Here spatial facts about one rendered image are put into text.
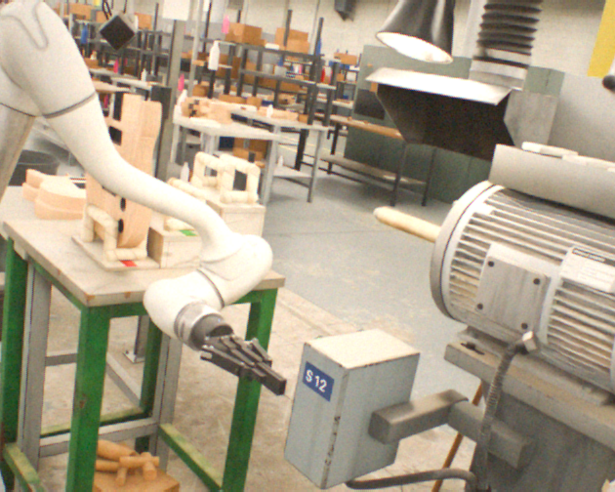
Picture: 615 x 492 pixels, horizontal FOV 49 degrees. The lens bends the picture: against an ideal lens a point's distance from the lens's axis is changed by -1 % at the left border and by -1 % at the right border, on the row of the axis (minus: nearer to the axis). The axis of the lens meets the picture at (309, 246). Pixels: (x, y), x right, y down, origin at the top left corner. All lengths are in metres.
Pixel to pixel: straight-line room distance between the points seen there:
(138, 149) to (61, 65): 0.52
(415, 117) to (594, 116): 0.41
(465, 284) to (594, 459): 0.31
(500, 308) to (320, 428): 0.31
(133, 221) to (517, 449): 1.07
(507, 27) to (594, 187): 0.37
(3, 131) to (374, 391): 0.84
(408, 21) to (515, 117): 0.24
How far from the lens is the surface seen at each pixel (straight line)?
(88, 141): 1.26
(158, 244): 1.82
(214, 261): 1.41
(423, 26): 1.15
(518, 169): 1.07
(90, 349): 1.67
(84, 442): 1.79
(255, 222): 1.92
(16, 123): 1.39
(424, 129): 1.47
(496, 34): 1.26
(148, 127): 1.68
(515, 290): 1.00
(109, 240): 1.78
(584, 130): 1.19
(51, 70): 1.22
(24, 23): 1.23
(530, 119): 1.23
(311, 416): 1.01
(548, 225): 1.04
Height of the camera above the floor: 1.50
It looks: 15 degrees down
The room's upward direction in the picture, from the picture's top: 10 degrees clockwise
